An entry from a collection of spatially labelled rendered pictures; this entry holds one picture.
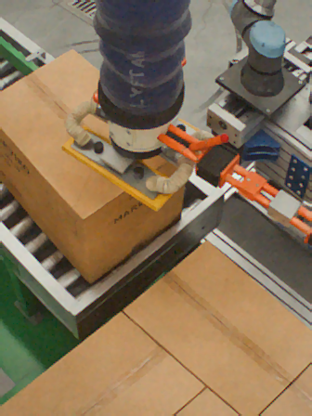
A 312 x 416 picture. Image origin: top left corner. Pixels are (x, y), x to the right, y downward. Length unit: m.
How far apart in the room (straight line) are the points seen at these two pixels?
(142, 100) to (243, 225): 1.33
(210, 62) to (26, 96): 1.63
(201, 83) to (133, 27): 2.20
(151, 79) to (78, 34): 2.33
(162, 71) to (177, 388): 1.06
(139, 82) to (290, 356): 1.11
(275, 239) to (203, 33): 1.46
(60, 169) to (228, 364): 0.82
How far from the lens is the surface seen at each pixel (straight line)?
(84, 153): 2.14
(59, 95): 2.51
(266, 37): 2.29
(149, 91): 1.86
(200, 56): 3.99
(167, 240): 2.57
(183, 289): 2.56
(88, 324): 2.58
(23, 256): 2.58
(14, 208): 2.74
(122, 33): 1.70
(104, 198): 2.25
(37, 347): 3.07
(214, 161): 1.98
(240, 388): 2.42
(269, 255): 3.04
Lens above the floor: 2.81
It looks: 56 degrees down
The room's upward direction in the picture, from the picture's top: 2 degrees clockwise
